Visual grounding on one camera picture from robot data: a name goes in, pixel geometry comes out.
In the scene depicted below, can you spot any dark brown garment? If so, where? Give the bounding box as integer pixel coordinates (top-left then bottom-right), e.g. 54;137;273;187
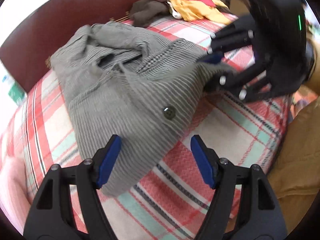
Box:
129;0;170;28

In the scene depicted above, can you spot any green label water bottle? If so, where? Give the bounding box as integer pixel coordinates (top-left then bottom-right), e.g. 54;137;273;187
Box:
1;74;26;106

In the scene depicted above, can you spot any grey striped button shirt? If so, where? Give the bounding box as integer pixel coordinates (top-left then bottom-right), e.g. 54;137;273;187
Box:
50;22;233;197

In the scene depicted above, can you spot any pink cloth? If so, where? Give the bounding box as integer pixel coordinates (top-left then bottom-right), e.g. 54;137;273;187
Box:
1;157;31;233

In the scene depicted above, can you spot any red plaid bed sheet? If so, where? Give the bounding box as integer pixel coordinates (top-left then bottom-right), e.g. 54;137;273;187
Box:
0;12;291;240

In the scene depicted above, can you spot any yellow garment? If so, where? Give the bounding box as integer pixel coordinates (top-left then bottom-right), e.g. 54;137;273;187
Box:
170;0;231;25

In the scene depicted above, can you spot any dark red wooden headboard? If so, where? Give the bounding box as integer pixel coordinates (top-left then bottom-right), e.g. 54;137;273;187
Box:
1;0;138;92

